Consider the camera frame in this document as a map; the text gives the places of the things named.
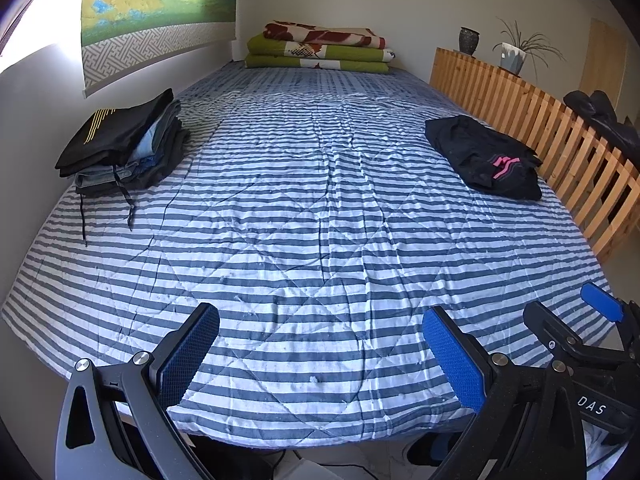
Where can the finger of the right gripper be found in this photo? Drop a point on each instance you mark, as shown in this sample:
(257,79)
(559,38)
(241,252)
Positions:
(566,346)
(602,300)

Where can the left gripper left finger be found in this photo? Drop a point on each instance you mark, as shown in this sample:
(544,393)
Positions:
(114,422)

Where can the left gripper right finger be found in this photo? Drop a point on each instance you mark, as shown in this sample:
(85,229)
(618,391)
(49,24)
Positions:
(525,423)

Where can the black pants pink trim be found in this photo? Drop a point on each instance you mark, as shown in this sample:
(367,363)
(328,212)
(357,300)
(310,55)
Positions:
(485,159)

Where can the wooden door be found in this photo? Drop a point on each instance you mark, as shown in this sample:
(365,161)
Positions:
(605,61)

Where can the potted spider plant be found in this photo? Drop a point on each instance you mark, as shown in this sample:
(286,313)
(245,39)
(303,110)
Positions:
(516,49)

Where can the blue white striped quilt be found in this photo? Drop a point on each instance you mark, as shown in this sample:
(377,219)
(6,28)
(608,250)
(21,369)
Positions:
(312,212)

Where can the stack of folded dark clothes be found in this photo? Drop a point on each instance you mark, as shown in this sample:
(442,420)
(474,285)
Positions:
(124,150)

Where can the dark ceramic vase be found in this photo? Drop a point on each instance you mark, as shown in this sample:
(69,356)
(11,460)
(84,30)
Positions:
(468,40)

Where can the folded green red blanket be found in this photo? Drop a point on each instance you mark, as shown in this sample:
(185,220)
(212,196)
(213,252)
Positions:
(289,44)

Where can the wooden slatted bed rail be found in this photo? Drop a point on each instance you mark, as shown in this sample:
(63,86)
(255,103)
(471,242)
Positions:
(591,177)

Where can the black clothing on rail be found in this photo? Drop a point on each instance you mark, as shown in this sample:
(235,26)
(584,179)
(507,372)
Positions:
(598,113)

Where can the green landscape wall hanging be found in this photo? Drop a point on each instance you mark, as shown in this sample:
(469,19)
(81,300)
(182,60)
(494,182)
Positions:
(119,37)

